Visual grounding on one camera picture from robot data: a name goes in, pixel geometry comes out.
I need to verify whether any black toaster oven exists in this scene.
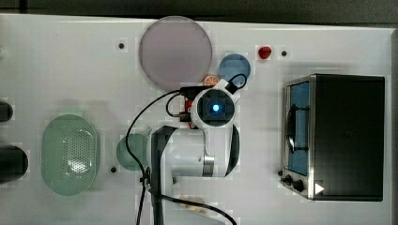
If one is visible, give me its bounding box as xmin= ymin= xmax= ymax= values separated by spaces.
xmin=278 ymin=74 xmax=386 ymax=202

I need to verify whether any yellow plush toy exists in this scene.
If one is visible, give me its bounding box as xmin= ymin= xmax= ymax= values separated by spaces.
xmin=180 ymin=195 xmax=217 ymax=218

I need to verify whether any orange slice toy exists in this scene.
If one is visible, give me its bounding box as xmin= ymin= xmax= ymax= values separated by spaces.
xmin=203 ymin=75 xmax=220 ymax=86

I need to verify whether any green oval strainer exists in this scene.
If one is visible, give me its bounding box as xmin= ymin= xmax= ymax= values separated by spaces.
xmin=41 ymin=114 xmax=100 ymax=196

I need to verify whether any blue bowl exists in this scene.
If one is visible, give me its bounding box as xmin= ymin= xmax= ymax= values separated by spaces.
xmin=219 ymin=53 xmax=251 ymax=87

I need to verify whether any grey round plate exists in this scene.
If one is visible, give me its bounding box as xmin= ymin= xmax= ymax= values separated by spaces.
xmin=139 ymin=16 xmax=212 ymax=90

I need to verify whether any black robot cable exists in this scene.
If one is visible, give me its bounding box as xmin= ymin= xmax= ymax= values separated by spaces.
xmin=125 ymin=73 xmax=248 ymax=225

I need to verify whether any green metal pot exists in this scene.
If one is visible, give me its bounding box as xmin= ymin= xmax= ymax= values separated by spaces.
xmin=116 ymin=133 xmax=148 ymax=171

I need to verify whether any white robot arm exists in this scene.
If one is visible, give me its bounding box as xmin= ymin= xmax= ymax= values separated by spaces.
xmin=147 ymin=80 xmax=239 ymax=225

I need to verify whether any red strawberry toy far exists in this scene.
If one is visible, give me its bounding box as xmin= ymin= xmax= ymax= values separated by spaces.
xmin=258 ymin=46 xmax=272 ymax=60

